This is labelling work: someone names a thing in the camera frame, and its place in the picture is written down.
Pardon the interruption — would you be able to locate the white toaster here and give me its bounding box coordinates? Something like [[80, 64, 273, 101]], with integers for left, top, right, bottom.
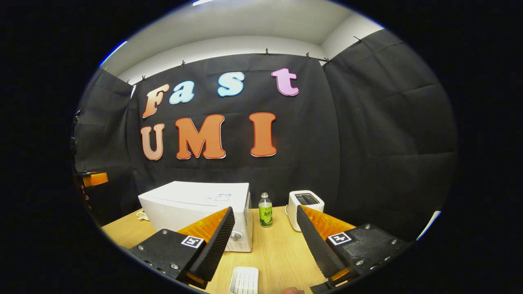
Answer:
[[285, 190, 325, 232]]

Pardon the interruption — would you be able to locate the green label drink bottle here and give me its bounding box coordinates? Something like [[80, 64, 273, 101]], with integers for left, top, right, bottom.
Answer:
[[259, 192, 273, 228]]

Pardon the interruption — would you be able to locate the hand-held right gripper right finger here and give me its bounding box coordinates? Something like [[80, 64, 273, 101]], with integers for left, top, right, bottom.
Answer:
[[296, 204, 410, 286]]

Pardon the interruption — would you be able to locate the white microwave oven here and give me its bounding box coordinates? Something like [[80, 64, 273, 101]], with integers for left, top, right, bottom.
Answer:
[[138, 181, 253, 252]]

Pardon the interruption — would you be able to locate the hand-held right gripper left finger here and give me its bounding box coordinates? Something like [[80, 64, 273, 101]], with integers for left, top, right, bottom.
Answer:
[[127, 206, 236, 290]]

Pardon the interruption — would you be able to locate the black backdrop cloth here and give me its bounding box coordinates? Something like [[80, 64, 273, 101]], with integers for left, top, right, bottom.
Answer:
[[72, 29, 458, 245]]

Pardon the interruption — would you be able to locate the white ribbed food tray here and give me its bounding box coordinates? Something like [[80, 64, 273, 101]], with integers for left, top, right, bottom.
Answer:
[[229, 266, 259, 294]]

